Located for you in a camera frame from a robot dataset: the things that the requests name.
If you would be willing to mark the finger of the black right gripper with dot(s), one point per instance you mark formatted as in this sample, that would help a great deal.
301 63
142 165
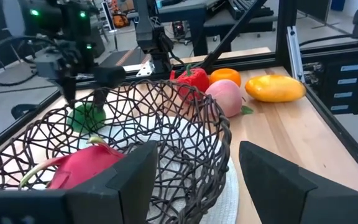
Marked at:
109 76
69 90

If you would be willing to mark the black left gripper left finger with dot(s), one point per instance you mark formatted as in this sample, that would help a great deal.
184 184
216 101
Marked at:
120 193

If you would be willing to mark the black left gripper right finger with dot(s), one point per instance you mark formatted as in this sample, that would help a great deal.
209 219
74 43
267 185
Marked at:
284 193

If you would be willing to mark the green lime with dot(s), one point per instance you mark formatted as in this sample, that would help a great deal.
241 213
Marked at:
85 120

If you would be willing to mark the red bell pepper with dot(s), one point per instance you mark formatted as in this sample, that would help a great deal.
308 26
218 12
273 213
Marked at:
194 79

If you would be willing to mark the yellow orange mango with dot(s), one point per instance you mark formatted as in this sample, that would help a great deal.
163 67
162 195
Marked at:
275 88

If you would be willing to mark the pink peach with leaf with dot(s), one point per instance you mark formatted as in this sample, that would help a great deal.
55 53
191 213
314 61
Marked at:
225 96

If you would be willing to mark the glossy orange fruit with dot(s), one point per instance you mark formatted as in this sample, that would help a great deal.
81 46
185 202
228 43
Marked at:
225 75

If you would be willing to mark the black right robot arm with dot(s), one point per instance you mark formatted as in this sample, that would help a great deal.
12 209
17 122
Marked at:
149 31

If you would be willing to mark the dark woven wicker basket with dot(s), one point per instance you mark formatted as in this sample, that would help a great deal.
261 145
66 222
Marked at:
222 130

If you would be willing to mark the pink dragon fruit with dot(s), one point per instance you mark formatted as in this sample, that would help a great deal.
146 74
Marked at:
82 168

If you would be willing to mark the white round placemat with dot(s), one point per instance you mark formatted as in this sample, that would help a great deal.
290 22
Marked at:
225 199

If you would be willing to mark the black background workbench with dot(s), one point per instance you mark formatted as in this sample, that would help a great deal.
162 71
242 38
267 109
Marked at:
197 18

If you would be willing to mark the black box with white labels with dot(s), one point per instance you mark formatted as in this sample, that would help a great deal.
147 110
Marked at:
346 84

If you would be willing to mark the silver corner bracket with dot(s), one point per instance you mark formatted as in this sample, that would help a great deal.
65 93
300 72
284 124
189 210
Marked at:
145 69

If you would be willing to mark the silver aluminium extrusion post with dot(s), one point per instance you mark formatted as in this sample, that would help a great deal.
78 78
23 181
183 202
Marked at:
295 56

